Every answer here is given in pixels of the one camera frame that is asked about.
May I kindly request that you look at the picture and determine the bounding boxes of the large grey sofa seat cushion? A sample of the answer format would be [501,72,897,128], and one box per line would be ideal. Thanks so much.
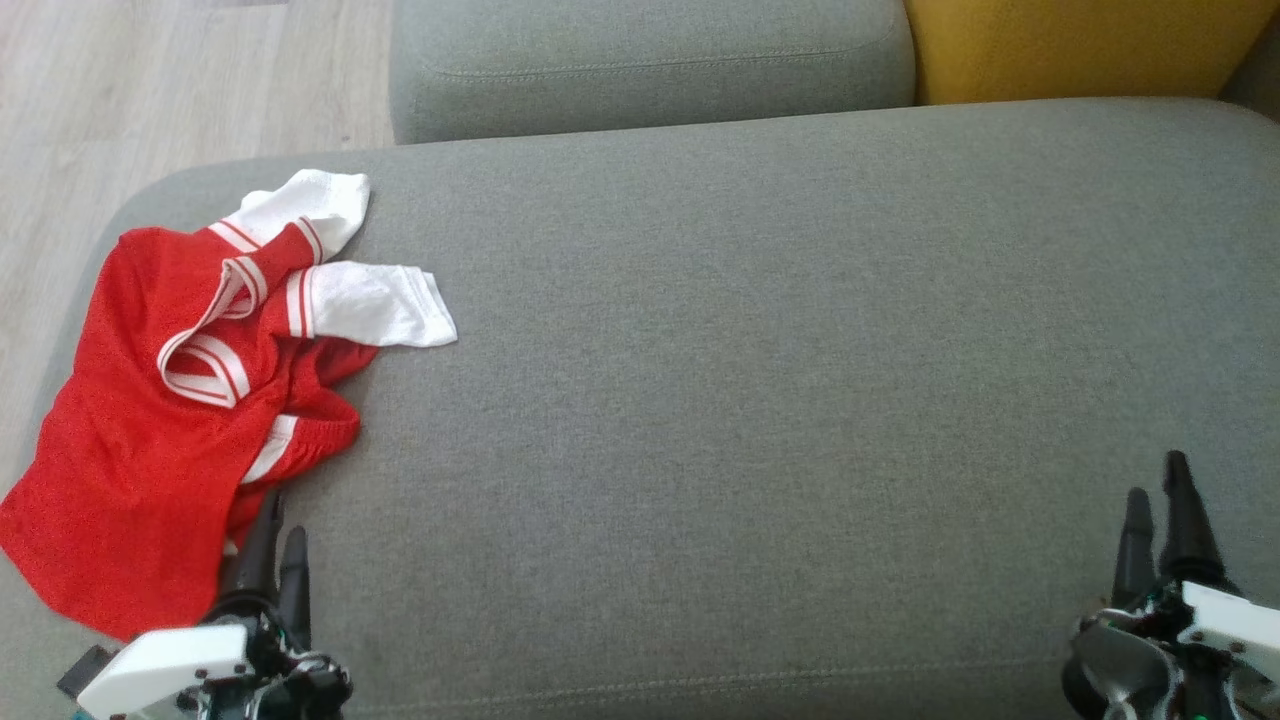
[0,97,1280,720]

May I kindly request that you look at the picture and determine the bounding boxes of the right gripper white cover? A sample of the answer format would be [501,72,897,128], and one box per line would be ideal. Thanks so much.
[1100,450,1280,720]

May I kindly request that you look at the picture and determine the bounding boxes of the red basketball jersey white sleeves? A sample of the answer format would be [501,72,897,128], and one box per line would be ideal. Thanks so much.
[0,168,459,643]

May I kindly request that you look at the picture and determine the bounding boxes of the large yellow sofa back cushion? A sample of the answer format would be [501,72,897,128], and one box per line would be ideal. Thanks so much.
[905,0,1280,106]

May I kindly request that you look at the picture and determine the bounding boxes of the medium grey sofa seat cushion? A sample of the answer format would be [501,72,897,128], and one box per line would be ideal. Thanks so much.
[390,0,916,146]

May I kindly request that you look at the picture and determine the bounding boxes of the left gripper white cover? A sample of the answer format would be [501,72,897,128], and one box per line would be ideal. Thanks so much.
[78,488,353,720]

